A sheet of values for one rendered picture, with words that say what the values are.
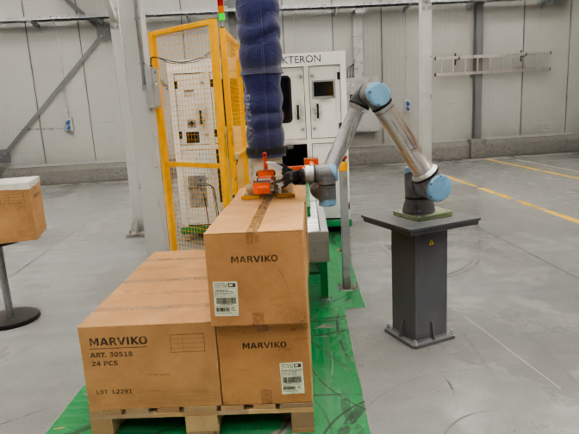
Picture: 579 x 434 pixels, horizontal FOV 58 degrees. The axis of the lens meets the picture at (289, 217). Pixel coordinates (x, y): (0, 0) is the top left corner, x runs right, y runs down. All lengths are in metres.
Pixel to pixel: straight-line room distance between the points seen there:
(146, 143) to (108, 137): 8.37
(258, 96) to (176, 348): 1.35
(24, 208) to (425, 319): 2.72
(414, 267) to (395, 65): 9.82
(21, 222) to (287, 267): 2.33
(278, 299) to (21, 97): 11.40
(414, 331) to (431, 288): 0.28
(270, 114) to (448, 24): 10.47
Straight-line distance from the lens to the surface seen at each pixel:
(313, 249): 3.48
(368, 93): 2.72
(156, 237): 4.35
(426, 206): 3.10
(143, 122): 4.24
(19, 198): 3.98
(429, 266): 3.17
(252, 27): 2.87
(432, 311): 3.27
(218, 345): 2.35
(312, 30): 12.37
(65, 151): 12.89
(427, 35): 6.38
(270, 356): 2.35
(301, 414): 2.48
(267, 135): 2.85
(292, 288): 2.15
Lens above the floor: 1.42
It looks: 12 degrees down
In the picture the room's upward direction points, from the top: 3 degrees counter-clockwise
